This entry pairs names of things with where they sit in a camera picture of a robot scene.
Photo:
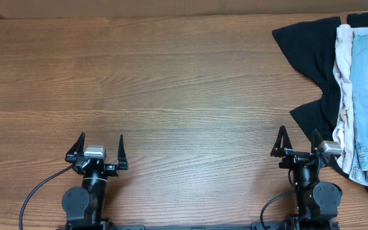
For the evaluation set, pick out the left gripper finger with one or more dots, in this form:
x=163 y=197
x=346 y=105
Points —
x=76 y=150
x=122 y=158

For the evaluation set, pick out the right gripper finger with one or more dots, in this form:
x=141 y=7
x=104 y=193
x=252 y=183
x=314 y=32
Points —
x=282 y=146
x=315 y=141

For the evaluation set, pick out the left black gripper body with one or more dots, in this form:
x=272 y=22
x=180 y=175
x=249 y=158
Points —
x=109 y=170

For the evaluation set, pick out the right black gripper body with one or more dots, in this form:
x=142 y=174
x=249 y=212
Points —
x=293 y=160

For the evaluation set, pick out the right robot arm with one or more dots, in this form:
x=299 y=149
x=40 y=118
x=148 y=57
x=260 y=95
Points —
x=317 y=201

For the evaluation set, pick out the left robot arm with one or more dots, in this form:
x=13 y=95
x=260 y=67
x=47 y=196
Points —
x=84 y=205

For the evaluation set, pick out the beige cloth garment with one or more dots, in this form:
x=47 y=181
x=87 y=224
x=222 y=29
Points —
x=343 y=133

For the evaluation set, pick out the black t-shirt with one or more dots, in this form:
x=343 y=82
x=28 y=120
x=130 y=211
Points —
x=310 y=49

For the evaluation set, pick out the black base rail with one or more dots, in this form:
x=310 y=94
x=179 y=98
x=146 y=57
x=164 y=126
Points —
x=252 y=226

